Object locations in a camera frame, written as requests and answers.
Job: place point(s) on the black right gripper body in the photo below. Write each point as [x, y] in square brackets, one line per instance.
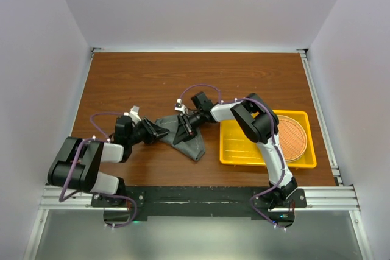
[192, 123]

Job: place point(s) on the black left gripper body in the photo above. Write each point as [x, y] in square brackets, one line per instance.
[142, 133]

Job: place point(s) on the grey cloth napkin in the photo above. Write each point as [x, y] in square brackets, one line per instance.
[191, 146]

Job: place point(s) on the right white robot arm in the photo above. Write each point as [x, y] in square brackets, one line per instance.
[259, 124]

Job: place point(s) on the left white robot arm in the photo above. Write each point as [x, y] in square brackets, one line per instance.
[76, 166]

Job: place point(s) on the yellow plastic tray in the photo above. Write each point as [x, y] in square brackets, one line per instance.
[237, 149]

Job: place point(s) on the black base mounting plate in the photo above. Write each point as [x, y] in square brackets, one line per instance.
[196, 201]

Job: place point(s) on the round woven orange plate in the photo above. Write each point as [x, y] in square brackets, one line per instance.
[292, 137]

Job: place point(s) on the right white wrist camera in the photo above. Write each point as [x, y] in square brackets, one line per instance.
[180, 106]

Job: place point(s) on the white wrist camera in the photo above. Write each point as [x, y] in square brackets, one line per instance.
[134, 114]
[180, 106]

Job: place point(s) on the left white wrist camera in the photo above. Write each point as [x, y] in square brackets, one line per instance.
[134, 114]

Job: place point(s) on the aluminium frame rail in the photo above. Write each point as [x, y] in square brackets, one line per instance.
[337, 198]

